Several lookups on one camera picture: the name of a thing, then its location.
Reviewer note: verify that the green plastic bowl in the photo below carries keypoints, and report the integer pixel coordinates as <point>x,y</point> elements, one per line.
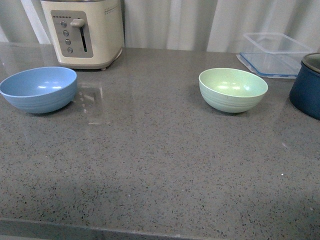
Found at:
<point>231,90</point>

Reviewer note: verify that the dark blue saucepan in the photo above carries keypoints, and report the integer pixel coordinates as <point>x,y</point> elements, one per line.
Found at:
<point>305,92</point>

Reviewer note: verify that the clear plastic food container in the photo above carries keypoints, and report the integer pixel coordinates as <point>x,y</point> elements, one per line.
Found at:
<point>272,54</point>

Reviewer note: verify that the white pleated curtain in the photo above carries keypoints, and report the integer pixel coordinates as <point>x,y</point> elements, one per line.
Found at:
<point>216,25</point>

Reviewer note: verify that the blue plastic bowl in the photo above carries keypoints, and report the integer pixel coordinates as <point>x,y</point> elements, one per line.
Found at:
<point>40,90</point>

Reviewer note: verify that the cream two-slot toaster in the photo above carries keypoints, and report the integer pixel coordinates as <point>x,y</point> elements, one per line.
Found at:
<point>86,34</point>

